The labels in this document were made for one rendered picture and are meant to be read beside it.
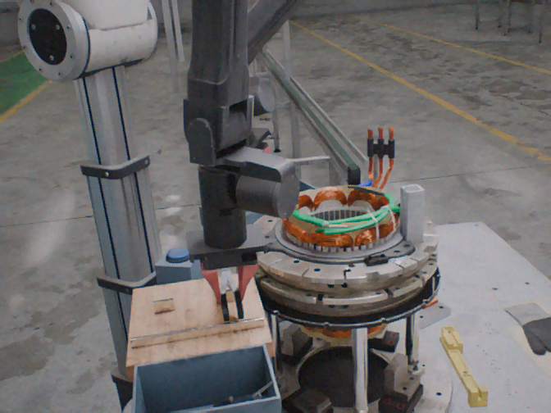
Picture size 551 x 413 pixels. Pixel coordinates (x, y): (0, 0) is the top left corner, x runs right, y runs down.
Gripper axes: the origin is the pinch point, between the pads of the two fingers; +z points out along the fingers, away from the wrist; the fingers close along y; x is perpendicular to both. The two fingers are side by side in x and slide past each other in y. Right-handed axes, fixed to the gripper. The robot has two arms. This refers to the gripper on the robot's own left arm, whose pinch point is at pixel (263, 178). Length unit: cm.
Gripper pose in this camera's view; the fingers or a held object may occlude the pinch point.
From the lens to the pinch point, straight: 122.6
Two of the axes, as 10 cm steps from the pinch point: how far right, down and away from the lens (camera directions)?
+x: -6.6, -1.3, 7.4
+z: 4.3, 7.5, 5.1
